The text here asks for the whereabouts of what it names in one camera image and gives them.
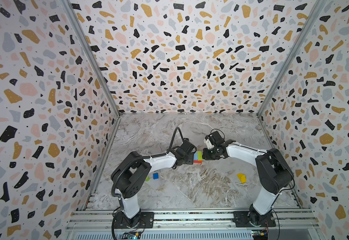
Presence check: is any small blue cube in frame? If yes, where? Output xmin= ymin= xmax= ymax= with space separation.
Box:
xmin=153 ymin=173 xmax=159 ymax=180

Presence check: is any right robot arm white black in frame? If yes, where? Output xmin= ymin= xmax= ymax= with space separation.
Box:
xmin=203 ymin=131 xmax=294 ymax=227

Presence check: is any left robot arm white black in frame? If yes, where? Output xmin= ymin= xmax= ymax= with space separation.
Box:
xmin=111 ymin=138 xmax=197 ymax=227

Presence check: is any yellow wedge block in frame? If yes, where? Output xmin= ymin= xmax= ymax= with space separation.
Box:
xmin=237 ymin=173 xmax=247 ymax=184

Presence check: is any right electronics board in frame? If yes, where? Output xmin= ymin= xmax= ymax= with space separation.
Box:
xmin=252 ymin=230 xmax=268 ymax=240

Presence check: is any electronics board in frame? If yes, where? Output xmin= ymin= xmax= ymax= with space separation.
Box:
xmin=252 ymin=230 xmax=268 ymax=240
xmin=120 ymin=232 xmax=141 ymax=240

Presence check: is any left electronics board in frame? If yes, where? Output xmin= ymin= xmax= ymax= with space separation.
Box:
xmin=120 ymin=232 xmax=141 ymax=240

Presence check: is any left corner aluminium profile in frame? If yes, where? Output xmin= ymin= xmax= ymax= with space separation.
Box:
xmin=60 ymin=0 xmax=120 ymax=119

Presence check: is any corner aluminium profile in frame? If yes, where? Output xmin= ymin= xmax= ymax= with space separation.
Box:
xmin=257 ymin=0 xmax=327 ymax=119
xmin=60 ymin=0 xmax=120 ymax=119

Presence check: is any right corner aluminium profile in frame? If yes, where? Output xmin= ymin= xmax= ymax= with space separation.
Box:
xmin=257 ymin=0 xmax=327 ymax=119

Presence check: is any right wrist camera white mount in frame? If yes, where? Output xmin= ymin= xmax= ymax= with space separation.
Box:
xmin=204 ymin=136 xmax=214 ymax=150

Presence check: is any black corrugated cable conduit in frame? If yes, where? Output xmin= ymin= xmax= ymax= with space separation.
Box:
xmin=110 ymin=126 xmax=185 ymax=197

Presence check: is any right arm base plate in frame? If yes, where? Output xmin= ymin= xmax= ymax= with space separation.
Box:
xmin=233 ymin=211 xmax=276 ymax=228

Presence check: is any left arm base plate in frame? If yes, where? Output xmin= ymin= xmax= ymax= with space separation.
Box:
xmin=114 ymin=211 xmax=154 ymax=229

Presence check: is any aluminium mounting rail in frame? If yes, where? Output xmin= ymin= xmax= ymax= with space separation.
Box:
xmin=64 ymin=209 xmax=325 ymax=240

